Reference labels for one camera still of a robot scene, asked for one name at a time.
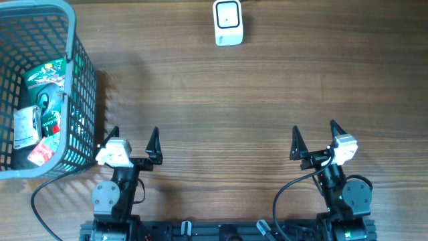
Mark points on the white blue plaster pack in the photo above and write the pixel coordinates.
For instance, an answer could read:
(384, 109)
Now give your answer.
(27, 127)

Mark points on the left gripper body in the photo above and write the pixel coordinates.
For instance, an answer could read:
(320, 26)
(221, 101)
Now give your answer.
(143, 164)

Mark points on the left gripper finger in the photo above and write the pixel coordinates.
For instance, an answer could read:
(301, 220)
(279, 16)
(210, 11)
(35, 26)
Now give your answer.
(113, 133)
(153, 149)

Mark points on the grey plastic mesh basket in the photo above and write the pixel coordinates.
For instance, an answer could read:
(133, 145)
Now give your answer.
(33, 33)

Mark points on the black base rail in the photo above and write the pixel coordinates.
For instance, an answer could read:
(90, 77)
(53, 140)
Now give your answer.
(261, 230)

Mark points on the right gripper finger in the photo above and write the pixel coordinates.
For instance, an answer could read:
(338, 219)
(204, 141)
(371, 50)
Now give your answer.
(298, 149)
(336, 130)

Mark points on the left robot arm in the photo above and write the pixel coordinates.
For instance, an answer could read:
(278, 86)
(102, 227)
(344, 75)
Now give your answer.
(113, 200)

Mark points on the white barcode scanner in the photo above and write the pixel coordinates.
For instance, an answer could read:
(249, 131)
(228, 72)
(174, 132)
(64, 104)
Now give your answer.
(228, 22)

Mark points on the small red white box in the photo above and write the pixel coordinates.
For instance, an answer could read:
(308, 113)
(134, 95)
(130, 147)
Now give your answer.
(44, 150)

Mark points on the green 3M glove package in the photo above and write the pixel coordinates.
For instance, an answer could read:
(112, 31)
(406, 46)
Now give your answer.
(45, 85)

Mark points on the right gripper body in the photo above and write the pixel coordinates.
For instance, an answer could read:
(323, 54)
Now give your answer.
(315, 158)

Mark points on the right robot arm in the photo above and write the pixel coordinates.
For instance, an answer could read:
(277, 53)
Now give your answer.
(347, 198)

